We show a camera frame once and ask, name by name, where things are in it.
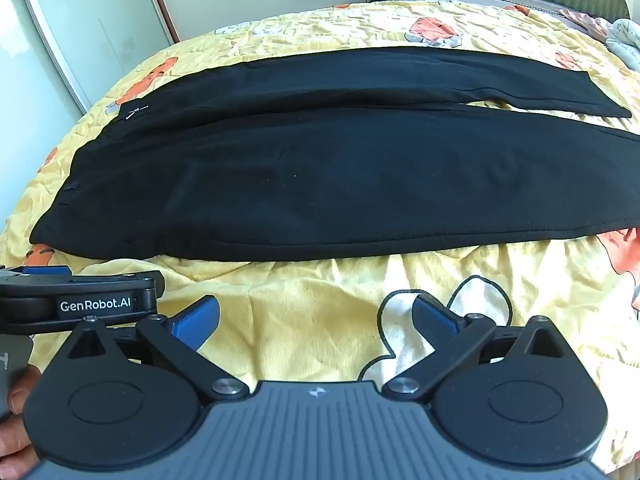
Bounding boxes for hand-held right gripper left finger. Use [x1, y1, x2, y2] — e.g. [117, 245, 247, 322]
[65, 294, 249, 402]

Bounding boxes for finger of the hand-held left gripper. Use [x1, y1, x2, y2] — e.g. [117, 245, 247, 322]
[0, 265, 74, 281]

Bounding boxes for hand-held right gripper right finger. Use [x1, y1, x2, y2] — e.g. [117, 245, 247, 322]
[382, 293, 568, 402]

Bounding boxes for black pants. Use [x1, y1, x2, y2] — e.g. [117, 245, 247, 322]
[29, 46, 640, 264]

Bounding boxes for person's left hand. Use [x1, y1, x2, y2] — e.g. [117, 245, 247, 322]
[0, 362, 43, 480]

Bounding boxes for yellow printed bedsheet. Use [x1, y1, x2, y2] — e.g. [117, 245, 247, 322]
[0, 0, 640, 480]

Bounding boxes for glass sliding wardrobe door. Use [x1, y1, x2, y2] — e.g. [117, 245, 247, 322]
[0, 0, 181, 243]

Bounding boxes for white floral quilt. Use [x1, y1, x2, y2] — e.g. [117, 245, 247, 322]
[604, 17, 640, 68]

